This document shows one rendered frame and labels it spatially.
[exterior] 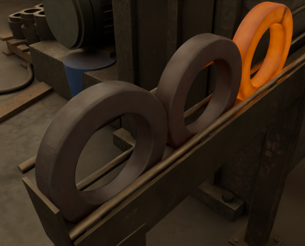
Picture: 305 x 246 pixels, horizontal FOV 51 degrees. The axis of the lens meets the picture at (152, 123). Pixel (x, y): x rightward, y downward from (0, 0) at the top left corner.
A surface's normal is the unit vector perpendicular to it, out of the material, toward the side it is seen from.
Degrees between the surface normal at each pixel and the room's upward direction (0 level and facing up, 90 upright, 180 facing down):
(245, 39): 59
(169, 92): 66
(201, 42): 12
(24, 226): 0
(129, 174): 30
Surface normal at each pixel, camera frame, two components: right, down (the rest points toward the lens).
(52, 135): -0.52, -0.29
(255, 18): -0.40, -0.48
